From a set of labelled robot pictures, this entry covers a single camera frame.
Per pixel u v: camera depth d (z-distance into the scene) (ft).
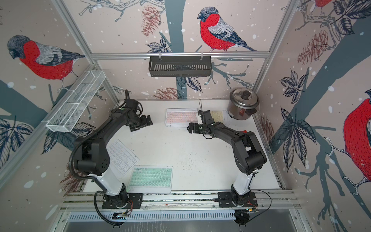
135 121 2.52
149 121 2.75
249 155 1.58
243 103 3.12
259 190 2.11
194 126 2.76
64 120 2.32
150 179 2.62
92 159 1.55
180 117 3.50
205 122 2.44
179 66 3.50
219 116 3.59
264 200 2.44
